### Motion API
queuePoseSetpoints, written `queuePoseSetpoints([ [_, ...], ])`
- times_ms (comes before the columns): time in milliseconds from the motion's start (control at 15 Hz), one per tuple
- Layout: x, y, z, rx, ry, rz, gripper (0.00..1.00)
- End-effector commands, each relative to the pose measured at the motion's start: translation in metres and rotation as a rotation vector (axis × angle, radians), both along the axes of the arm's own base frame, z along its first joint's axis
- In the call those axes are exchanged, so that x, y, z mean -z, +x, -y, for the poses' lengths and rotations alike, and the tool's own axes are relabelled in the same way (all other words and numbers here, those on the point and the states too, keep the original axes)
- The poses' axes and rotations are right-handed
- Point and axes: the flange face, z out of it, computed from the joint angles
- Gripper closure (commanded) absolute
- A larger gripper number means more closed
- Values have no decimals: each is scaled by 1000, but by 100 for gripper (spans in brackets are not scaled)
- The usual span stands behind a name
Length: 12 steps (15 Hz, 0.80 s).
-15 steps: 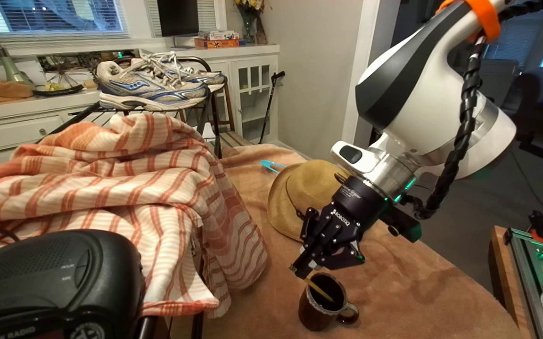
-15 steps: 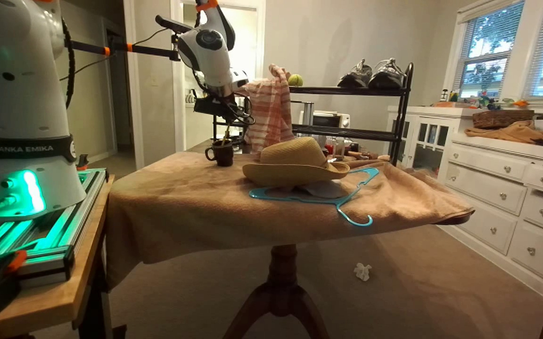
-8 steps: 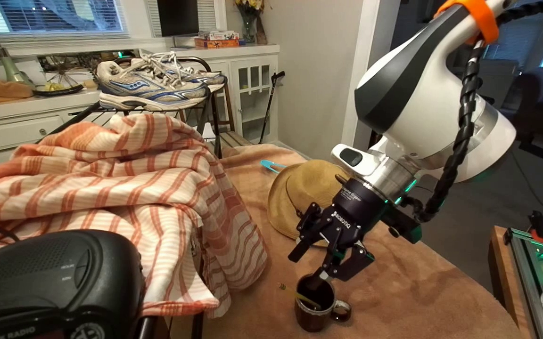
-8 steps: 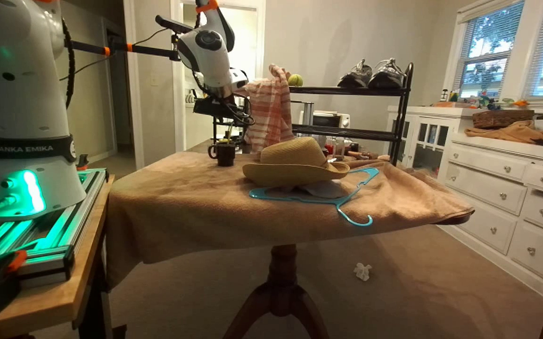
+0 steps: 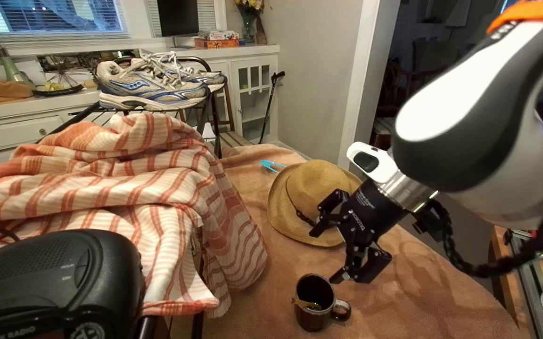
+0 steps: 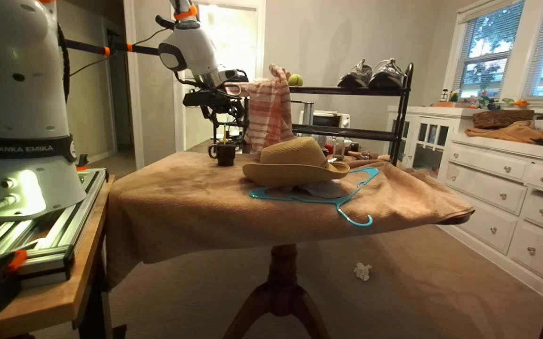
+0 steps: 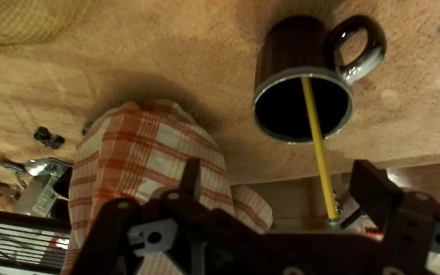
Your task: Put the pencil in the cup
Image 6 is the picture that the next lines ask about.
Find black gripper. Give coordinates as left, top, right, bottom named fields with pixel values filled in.
left=181, top=85, right=249, bottom=129

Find dark brown mug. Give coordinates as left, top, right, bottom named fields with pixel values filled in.
left=206, top=140, right=240, bottom=170

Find orange white striped cloth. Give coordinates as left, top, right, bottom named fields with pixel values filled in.
left=243, top=65, right=296, bottom=155

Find tan straw hat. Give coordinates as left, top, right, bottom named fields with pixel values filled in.
left=241, top=136, right=353, bottom=191

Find tan table blanket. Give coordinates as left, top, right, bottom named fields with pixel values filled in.
left=104, top=140, right=477, bottom=289

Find small silver box appliance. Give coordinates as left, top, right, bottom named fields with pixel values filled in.
left=311, top=110, right=353, bottom=133

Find black metal shoe rack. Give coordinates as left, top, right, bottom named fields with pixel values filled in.
left=211, top=61, right=417, bottom=168

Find black tripod rod orange clamps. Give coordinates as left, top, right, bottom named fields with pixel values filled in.
left=57, top=35, right=164, bottom=63

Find teal clothes hanger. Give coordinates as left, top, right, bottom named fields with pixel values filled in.
left=247, top=165, right=383, bottom=230

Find white glass door cabinet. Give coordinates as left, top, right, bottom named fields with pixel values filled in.
left=387, top=104, right=475, bottom=180

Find crumpled white paper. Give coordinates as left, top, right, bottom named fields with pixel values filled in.
left=353, top=261, right=375, bottom=285

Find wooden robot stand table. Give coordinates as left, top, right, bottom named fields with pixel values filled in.
left=0, top=178, right=115, bottom=339

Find white framed window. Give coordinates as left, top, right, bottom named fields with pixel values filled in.
left=453, top=0, right=543, bottom=104

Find brown woven basket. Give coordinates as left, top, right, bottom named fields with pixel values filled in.
left=471, top=108, right=537, bottom=133

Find brown cloth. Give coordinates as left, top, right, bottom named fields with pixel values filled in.
left=464, top=121, right=543, bottom=148

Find white drawer dresser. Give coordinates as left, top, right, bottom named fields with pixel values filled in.
left=438, top=133, right=543, bottom=302

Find wooden table pedestal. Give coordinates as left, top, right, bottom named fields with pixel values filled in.
left=221, top=244, right=332, bottom=339

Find aluminium rail base frame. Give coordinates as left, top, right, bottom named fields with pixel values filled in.
left=0, top=166, right=108, bottom=287

